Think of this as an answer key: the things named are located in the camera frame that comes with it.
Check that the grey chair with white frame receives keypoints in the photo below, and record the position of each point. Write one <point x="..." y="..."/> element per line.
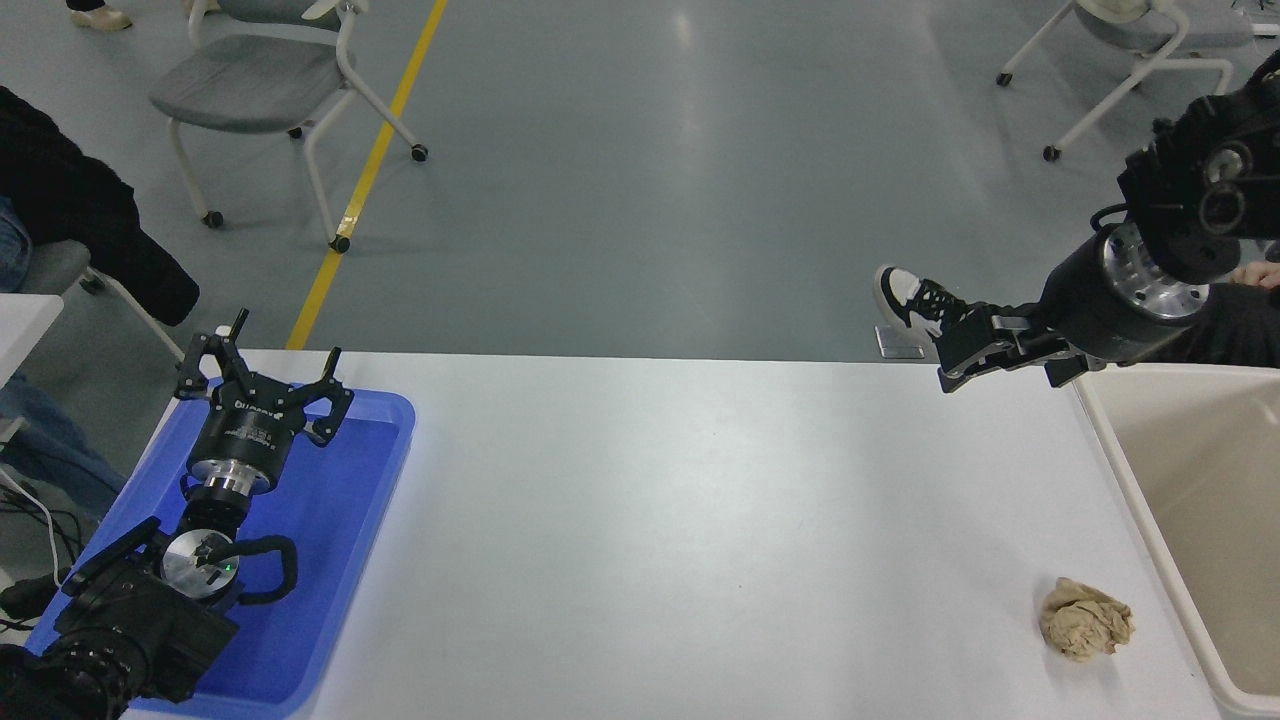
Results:
<point x="1150" y="30"/>
<point x="250" y="85"/>

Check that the black and white shoe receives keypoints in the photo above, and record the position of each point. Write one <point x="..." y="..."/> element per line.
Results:
<point x="910" y="295"/>

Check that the person's hand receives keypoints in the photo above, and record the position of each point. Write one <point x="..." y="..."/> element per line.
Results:
<point x="1260" y="274"/>

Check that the silver floor plate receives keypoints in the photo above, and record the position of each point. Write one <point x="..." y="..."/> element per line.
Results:
<point x="898" y="345"/>

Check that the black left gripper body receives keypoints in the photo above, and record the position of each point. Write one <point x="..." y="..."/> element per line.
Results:
<point x="250" y="430"/>

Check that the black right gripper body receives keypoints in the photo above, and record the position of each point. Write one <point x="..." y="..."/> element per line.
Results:
<point x="1090" y="310"/>

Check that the large pale plastic bin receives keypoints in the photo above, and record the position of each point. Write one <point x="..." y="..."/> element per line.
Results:
<point x="1200" y="500"/>

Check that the crumpled tan paper ball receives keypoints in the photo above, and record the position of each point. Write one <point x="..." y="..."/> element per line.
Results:
<point x="1085" y="622"/>

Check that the small white side table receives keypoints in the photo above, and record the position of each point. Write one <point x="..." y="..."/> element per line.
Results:
<point x="25" y="330"/>

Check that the grey seat wheeled chair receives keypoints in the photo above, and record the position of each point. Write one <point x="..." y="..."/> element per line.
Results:
<point x="55" y="268"/>

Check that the blue plastic tray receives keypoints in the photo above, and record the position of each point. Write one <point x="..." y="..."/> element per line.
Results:
<point x="330" y="540"/>

